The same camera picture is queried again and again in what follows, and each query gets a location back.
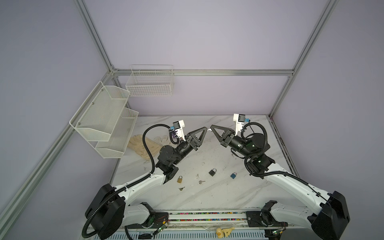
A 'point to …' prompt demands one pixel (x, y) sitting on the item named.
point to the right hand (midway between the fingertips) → (210, 128)
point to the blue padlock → (233, 175)
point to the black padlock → (212, 172)
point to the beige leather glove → (136, 141)
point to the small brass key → (181, 189)
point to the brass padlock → (179, 180)
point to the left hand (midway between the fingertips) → (208, 129)
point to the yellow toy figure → (220, 232)
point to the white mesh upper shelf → (95, 119)
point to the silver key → (200, 181)
